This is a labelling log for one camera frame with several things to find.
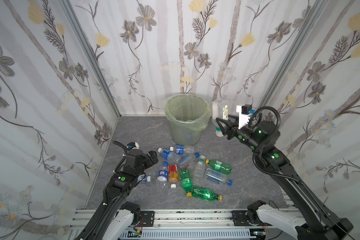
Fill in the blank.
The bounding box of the clear bottle green white label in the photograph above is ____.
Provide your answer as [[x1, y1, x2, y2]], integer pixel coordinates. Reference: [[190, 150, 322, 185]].
[[212, 100, 229, 137]]

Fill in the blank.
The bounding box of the green sprite bottle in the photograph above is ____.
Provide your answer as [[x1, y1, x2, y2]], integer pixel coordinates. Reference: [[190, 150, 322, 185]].
[[180, 168, 193, 198], [192, 186, 223, 202], [206, 159, 233, 175]]

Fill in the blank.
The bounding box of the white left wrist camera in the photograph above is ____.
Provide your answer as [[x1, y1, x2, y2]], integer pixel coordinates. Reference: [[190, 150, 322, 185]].
[[127, 142, 140, 150]]

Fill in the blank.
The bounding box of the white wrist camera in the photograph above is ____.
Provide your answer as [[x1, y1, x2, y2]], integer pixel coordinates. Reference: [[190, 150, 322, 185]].
[[236, 105, 255, 129], [127, 142, 140, 150]]

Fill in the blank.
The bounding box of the Pepsi bottle blue label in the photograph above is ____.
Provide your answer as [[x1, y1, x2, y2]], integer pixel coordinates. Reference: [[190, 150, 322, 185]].
[[156, 162, 169, 188]]

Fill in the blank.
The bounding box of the green Sprite bottle front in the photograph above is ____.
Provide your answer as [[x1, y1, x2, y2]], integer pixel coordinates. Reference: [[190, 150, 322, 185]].
[[192, 186, 223, 202]]

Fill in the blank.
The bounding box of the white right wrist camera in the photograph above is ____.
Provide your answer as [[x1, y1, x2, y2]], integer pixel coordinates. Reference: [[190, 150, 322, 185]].
[[236, 105, 255, 129]]

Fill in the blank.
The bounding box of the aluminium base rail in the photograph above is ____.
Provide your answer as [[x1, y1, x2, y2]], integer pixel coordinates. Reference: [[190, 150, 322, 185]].
[[68, 208, 322, 240]]

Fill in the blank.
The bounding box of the square clear bottle white cap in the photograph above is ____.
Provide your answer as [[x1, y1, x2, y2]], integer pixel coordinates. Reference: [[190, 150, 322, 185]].
[[193, 155, 206, 183]]

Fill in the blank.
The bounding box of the blue label water bottle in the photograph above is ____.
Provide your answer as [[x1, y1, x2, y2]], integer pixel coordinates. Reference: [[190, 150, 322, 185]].
[[158, 148, 181, 164]]

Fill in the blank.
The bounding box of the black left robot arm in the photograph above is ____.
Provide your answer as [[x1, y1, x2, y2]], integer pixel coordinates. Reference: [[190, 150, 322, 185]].
[[76, 141, 159, 240]]

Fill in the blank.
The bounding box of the mesh bin with green liner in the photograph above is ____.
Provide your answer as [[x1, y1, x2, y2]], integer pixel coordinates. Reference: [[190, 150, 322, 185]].
[[164, 94, 212, 145]]

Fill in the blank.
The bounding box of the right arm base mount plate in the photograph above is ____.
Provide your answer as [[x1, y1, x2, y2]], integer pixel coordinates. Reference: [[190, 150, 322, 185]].
[[231, 210, 260, 227]]

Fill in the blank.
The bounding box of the small clear bottle white cap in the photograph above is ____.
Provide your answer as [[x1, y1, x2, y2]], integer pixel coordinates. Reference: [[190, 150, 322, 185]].
[[138, 174, 152, 184]]

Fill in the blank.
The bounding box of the Pocari Sweat clear bottle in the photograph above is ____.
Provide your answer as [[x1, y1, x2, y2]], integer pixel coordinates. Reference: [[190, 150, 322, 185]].
[[170, 145, 195, 155]]

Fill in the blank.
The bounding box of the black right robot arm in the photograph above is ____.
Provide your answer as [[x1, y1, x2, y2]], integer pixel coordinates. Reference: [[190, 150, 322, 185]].
[[216, 106, 354, 240]]

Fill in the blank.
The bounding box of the clear bottle blue cap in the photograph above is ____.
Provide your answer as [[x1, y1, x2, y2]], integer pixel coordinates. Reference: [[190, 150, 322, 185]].
[[179, 153, 200, 168], [205, 168, 233, 186]]

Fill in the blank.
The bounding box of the red yellow label bottle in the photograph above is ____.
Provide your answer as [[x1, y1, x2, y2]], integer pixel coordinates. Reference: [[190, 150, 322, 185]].
[[168, 164, 179, 184]]

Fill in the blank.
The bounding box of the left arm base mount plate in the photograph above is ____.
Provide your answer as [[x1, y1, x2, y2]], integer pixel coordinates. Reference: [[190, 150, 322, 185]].
[[131, 211, 155, 228]]

